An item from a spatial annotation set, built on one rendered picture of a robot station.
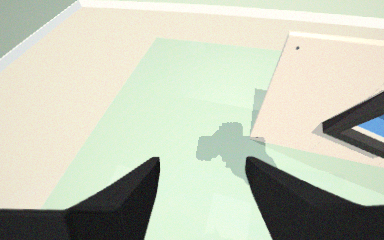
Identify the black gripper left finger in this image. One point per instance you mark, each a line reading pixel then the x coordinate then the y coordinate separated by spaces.
pixel 120 211

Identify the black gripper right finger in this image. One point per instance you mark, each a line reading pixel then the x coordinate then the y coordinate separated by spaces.
pixel 294 209

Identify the dark grey picture frame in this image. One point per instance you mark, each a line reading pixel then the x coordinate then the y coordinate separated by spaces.
pixel 361 126

